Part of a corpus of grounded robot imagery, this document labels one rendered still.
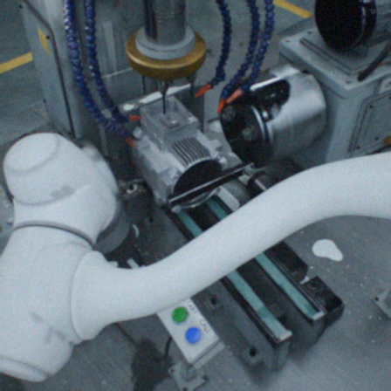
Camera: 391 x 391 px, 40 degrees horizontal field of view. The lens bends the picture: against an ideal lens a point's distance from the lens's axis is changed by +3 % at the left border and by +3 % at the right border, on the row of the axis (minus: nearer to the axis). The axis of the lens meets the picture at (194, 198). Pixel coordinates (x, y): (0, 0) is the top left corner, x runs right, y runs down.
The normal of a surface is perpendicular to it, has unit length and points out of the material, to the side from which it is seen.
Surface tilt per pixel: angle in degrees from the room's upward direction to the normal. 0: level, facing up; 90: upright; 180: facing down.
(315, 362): 0
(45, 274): 12
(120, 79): 90
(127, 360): 0
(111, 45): 90
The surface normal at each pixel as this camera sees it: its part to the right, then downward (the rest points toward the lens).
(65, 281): -0.08, -0.45
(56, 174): 0.51, 0.18
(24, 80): 0.00, -0.69
